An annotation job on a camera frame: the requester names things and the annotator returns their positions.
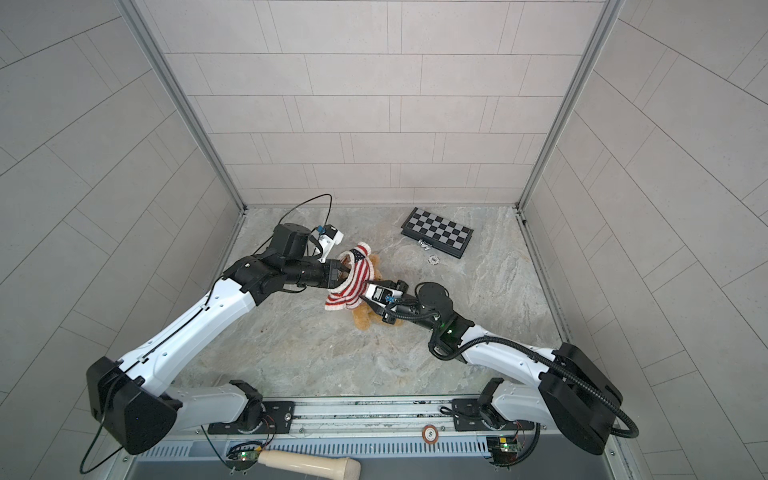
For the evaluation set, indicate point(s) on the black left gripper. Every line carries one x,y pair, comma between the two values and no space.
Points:
329,277

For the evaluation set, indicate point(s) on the red white striped knit sweater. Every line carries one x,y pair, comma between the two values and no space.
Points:
361,271

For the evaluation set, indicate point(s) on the tan plush teddy bear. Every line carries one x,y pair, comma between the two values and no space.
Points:
363,316

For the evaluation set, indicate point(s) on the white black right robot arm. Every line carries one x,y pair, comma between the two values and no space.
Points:
560,387

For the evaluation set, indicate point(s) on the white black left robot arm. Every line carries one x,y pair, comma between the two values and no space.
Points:
133,397

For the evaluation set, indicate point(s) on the folded black chess board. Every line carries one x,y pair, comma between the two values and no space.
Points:
438,232

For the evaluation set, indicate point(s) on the red white poker chip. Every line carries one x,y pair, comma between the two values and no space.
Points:
430,434

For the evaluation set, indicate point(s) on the right green circuit board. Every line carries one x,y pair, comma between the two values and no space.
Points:
503,451

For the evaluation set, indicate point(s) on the green circuit board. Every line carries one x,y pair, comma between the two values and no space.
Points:
503,451
244,455

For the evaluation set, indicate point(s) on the left green circuit board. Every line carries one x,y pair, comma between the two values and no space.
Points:
244,455

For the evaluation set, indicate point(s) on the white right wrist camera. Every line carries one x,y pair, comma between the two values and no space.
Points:
381,295

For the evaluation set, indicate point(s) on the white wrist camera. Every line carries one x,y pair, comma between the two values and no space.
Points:
381,295
328,237

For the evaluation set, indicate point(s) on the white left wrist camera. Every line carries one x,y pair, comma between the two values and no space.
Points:
328,237

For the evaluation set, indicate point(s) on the aluminium front rail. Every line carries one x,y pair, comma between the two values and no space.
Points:
384,435

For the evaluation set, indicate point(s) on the beige wooden handle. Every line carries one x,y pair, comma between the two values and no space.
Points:
326,468

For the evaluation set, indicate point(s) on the aluminium corner frame post left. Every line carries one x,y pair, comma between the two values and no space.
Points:
142,34

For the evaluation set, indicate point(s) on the aluminium corner frame post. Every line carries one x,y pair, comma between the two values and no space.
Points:
599,36
142,34

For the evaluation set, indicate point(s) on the aluminium corner frame post right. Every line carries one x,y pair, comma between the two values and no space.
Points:
599,36

